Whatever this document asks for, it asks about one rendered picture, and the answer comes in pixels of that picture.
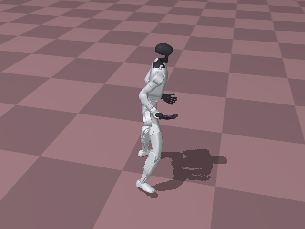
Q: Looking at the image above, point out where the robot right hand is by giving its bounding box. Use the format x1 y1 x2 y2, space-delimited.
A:
155 113 178 120

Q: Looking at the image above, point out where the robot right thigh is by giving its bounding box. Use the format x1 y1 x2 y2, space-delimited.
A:
143 111 163 161

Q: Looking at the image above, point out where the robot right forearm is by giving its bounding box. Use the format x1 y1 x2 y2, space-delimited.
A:
140 94 160 119

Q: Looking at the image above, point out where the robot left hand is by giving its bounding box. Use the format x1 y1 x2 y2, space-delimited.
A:
161 93 177 104

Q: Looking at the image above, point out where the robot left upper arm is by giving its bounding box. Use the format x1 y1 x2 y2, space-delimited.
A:
144 58 158 84

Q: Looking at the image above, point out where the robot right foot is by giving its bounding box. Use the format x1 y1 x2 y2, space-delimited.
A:
136 179 155 193

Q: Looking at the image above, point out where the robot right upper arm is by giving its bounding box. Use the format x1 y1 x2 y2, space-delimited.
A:
139 72 164 98

